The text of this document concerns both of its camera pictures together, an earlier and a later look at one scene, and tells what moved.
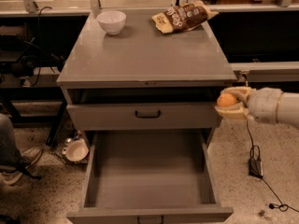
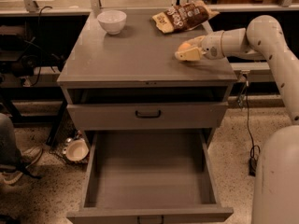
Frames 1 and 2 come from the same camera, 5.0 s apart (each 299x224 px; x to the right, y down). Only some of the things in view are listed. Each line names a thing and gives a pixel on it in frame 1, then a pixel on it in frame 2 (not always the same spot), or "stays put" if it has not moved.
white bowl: (112, 21) stays put
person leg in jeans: (8, 158) stays put
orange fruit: (225, 100) to (185, 46)
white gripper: (263, 105) to (212, 46)
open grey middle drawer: (149, 176) stays put
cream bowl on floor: (77, 149) stays put
